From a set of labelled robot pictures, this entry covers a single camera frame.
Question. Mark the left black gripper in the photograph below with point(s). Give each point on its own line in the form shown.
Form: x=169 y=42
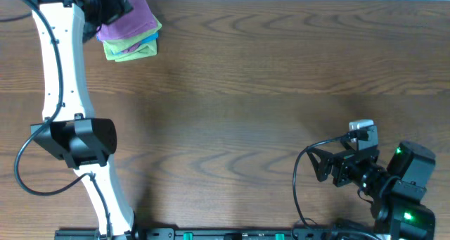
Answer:
x=106 y=5

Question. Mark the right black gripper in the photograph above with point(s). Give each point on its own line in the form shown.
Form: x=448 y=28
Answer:
x=343 y=162

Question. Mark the purple microfibre cloth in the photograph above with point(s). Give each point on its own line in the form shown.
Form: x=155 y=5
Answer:
x=137 y=21

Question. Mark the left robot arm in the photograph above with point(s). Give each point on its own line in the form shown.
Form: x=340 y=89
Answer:
x=70 y=130

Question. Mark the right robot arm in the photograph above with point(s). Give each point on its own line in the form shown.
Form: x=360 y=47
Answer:
x=395 y=192

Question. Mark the top green folded cloth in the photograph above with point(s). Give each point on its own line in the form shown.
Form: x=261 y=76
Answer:
x=119 y=45

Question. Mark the green folded cloth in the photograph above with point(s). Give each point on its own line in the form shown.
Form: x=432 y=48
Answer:
x=145 y=50
x=119 y=45

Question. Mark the purple folded cloth in stack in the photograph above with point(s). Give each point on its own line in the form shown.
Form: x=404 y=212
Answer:
x=132 y=48

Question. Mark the blue folded cloth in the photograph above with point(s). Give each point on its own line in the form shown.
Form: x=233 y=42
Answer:
x=150 y=38

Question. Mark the bottom green folded cloth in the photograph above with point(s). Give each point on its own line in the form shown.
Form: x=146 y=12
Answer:
x=145 y=50

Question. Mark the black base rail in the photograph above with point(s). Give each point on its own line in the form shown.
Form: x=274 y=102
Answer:
x=239 y=234

